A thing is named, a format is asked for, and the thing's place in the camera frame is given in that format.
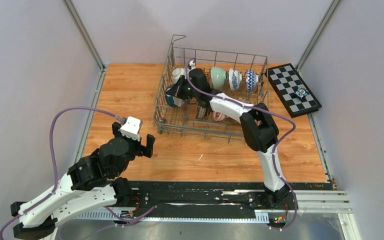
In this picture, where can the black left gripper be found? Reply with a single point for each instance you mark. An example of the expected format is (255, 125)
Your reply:
(143, 150)

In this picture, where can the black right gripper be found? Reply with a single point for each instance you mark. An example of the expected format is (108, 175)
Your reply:
(177, 90)

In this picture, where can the dark teal bowl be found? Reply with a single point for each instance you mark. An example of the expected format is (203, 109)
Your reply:
(171, 100)

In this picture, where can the white bowl green dashes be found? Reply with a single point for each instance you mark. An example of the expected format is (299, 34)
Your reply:
(177, 73)

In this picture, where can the grey wire dish rack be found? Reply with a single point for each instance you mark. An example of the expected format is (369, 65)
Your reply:
(186, 116)

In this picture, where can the black bowl beige inside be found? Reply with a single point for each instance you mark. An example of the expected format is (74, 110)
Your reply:
(201, 113)

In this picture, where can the pale green bowl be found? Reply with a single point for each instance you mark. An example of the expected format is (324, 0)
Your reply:
(218, 77)

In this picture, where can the orange floral pattern bowl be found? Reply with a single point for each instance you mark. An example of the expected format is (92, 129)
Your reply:
(218, 116)

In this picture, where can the blue floral pattern bowl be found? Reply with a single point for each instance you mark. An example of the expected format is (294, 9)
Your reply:
(235, 79)

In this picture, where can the blue zigzag pattern bowl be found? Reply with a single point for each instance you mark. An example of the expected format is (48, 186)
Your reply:
(251, 80)

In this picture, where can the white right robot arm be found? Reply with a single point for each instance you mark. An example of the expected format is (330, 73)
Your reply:
(258, 127)

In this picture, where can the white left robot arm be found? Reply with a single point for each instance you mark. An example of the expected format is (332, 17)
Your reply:
(92, 182)

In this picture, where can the black white checkerboard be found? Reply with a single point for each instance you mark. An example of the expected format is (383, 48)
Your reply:
(285, 80)

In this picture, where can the small blue owl figure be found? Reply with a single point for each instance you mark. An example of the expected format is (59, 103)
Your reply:
(301, 93)

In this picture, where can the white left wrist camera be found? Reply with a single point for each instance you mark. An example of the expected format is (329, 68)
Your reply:
(131, 128)

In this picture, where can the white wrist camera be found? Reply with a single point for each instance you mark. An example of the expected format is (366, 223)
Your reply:
(191, 66)
(131, 128)

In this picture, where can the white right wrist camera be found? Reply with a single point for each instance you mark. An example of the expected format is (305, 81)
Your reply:
(191, 66)

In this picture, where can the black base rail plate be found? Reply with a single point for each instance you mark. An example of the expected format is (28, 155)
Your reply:
(212, 202)

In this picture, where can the left aluminium frame post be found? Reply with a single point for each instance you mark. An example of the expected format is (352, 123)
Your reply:
(72, 11)

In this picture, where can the aluminium frame post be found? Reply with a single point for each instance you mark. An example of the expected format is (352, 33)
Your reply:
(72, 11)
(330, 12)

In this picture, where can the right aluminium frame post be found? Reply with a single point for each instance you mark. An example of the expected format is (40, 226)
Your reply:
(330, 12)

